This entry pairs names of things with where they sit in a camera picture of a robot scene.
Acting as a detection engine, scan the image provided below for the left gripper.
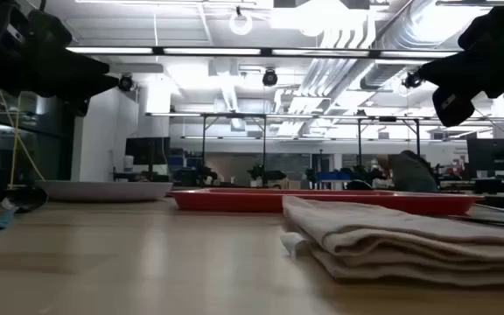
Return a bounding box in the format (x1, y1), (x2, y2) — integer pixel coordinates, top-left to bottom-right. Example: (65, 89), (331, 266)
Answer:
(0, 6), (120, 117)

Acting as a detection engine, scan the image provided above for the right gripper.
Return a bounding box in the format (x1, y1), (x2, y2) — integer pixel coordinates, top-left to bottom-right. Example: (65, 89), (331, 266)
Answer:
(416, 6), (504, 128)

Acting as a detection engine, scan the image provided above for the lavender grey plate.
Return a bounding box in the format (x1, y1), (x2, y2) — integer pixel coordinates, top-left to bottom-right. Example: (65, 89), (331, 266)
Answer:
(35, 179), (174, 203)

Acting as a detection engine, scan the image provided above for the teal-handled spoon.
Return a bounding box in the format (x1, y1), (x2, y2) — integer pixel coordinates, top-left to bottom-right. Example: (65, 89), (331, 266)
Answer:
(0, 186), (48, 232)

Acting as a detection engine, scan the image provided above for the beige cloth napkin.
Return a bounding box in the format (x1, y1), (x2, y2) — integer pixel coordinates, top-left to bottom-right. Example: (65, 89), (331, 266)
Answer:
(280, 195), (504, 288)

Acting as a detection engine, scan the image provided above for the red plastic tray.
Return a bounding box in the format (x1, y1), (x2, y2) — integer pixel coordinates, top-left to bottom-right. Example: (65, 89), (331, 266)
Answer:
(167, 187), (485, 216)

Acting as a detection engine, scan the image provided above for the black computer monitor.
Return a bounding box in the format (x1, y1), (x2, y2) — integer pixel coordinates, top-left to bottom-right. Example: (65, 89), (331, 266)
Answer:
(466, 138), (504, 172)
(124, 136), (172, 176)

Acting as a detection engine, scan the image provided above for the person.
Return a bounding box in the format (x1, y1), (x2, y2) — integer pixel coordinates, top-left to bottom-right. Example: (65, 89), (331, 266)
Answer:
(376, 150), (439, 193)

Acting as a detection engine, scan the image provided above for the overhead light bar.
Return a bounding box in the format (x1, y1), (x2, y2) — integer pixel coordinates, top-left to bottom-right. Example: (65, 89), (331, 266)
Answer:
(66, 45), (461, 59)

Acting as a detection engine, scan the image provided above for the blue storage bin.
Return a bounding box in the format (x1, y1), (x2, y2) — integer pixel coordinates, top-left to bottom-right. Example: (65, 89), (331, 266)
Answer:
(316, 171), (353, 182)

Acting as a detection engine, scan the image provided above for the black ceiling camera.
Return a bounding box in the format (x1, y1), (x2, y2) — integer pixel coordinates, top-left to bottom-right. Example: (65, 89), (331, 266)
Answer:
(262, 67), (279, 88)
(117, 73), (135, 93)
(402, 72), (424, 91)

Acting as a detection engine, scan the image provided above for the silver ventilation duct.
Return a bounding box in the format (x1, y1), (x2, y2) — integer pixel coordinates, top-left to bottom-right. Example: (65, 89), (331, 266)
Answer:
(359, 0), (472, 91)

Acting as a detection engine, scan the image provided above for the yellow cable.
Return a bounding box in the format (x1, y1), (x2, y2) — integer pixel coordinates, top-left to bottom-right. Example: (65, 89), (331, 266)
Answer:
(0, 89), (46, 189)

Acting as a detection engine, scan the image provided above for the black background workstation frame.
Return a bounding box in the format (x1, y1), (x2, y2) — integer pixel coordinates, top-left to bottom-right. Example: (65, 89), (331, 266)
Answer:
(356, 115), (422, 167)
(201, 112), (269, 187)

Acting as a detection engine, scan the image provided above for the white ring ceiling lamp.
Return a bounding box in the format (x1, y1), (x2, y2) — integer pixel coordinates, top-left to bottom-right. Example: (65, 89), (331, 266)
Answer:
(228, 6), (254, 37)

